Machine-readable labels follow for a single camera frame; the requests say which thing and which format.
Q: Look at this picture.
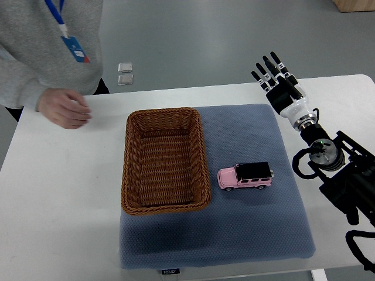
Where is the wooden furniture corner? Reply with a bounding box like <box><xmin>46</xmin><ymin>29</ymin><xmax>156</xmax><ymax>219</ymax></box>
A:
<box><xmin>333</xmin><ymin>0</ymin><xmax>375</xmax><ymax>12</ymax></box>

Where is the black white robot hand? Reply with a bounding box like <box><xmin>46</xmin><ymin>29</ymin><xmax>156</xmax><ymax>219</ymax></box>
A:
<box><xmin>251</xmin><ymin>52</ymin><xmax>317</xmax><ymax>129</ymax></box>

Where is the blue badge with lanyard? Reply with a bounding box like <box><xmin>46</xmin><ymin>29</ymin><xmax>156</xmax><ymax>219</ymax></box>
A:
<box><xmin>45</xmin><ymin>0</ymin><xmax>90</xmax><ymax>63</ymax></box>

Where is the brown wicker basket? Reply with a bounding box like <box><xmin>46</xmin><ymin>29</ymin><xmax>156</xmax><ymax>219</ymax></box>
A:
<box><xmin>121</xmin><ymin>107</ymin><xmax>212</xmax><ymax>215</ymax></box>

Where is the pink toy car black roof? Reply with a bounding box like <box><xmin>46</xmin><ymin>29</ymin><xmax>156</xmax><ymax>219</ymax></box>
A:
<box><xmin>217</xmin><ymin>162</ymin><xmax>274</xmax><ymax>191</ymax></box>

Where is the grey sweatshirt sleeve forearm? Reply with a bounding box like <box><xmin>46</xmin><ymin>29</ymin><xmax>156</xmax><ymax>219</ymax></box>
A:
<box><xmin>1</xmin><ymin>46</ymin><xmax>48</xmax><ymax>111</ymax></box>

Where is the person's bare hand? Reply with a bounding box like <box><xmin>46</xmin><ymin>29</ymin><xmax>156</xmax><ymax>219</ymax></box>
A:
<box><xmin>37</xmin><ymin>88</ymin><xmax>91</xmax><ymax>129</ymax></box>

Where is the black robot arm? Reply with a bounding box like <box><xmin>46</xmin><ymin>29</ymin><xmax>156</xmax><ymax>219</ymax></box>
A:
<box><xmin>252</xmin><ymin>52</ymin><xmax>374</xmax><ymax>225</ymax></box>

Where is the blue grey cushion mat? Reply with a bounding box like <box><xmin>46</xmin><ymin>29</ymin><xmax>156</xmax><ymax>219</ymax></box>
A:
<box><xmin>120</xmin><ymin>104</ymin><xmax>315</xmax><ymax>270</ymax></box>

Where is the upper silver floor plate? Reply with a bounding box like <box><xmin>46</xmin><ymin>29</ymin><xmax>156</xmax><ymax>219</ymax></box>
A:
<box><xmin>118</xmin><ymin>62</ymin><xmax>133</xmax><ymax>73</ymax></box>

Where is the black cable loop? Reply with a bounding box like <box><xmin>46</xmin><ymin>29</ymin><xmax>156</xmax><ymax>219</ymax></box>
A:
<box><xmin>345</xmin><ymin>229</ymin><xmax>375</xmax><ymax>273</ymax></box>

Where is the person's grey sweatshirt torso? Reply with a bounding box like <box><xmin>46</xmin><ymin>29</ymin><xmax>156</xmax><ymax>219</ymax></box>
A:
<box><xmin>1</xmin><ymin>1</ymin><xmax>103</xmax><ymax>95</ymax></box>

